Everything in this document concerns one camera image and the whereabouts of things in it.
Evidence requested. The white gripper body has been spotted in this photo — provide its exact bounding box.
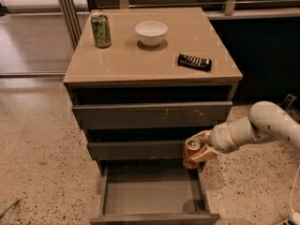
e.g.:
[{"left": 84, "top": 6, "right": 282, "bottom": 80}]
[{"left": 209, "top": 123, "right": 238, "bottom": 154}]

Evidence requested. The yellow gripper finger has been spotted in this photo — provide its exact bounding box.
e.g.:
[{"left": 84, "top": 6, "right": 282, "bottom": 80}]
[
  {"left": 194, "top": 130, "right": 211, "bottom": 144},
  {"left": 190, "top": 143, "right": 219, "bottom": 163}
]

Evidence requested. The red coke can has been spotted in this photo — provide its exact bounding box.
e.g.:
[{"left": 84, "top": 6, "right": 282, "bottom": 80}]
[{"left": 182, "top": 138, "right": 202, "bottom": 169}]

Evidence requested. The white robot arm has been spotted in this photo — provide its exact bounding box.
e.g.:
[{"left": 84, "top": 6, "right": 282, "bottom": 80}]
[{"left": 190, "top": 101, "right": 300, "bottom": 163}]

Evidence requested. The top grey drawer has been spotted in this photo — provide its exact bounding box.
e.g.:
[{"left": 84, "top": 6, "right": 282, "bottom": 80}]
[{"left": 72, "top": 101, "right": 233, "bottom": 129}]

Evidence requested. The middle grey drawer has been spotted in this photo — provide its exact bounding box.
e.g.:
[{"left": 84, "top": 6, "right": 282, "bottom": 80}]
[{"left": 87, "top": 141, "right": 184, "bottom": 161}]

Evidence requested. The bottom grey open drawer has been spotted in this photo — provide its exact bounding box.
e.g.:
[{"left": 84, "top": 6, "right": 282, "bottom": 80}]
[{"left": 90, "top": 160, "right": 219, "bottom": 225}]

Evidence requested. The grey drawer cabinet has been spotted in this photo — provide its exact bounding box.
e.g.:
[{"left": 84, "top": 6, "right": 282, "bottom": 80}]
[{"left": 63, "top": 7, "right": 244, "bottom": 225}]

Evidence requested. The green soda can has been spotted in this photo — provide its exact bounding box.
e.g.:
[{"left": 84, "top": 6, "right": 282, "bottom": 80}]
[{"left": 91, "top": 12, "right": 112, "bottom": 48}]

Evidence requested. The black snack bar wrapper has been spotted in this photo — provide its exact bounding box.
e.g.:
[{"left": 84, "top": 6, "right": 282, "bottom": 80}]
[{"left": 177, "top": 53, "right": 212, "bottom": 72}]

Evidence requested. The small black floor device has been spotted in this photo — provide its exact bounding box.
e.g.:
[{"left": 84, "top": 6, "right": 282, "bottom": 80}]
[{"left": 284, "top": 94, "right": 297, "bottom": 111}]

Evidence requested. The white ceramic bowl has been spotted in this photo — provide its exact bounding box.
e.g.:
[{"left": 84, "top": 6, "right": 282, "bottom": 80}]
[{"left": 135, "top": 21, "right": 168, "bottom": 47}]

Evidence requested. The grey metal rod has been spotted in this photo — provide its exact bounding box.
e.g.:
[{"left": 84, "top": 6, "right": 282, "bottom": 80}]
[{"left": 0, "top": 199, "right": 20, "bottom": 218}]

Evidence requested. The white cable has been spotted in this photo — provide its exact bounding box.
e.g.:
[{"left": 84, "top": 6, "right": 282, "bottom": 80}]
[{"left": 288, "top": 166, "right": 300, "bottom": 225}]

